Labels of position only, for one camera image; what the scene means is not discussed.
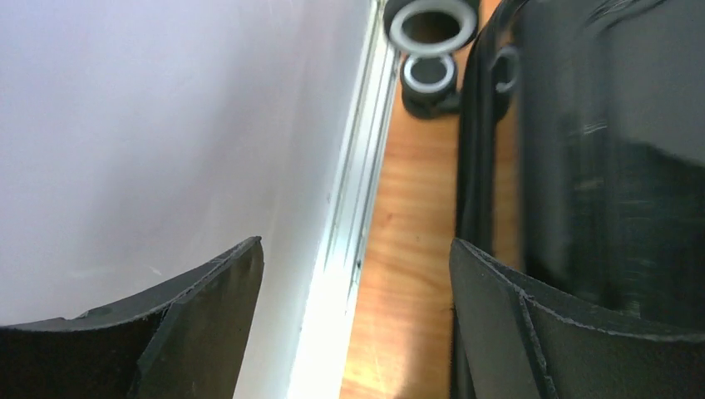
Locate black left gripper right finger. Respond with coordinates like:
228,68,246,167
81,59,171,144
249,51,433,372
450,239,704,398

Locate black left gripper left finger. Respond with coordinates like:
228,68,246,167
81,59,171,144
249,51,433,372
1,237,264,398

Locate black white space suitcase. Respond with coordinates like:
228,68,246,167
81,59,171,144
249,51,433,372
382,0,705,399

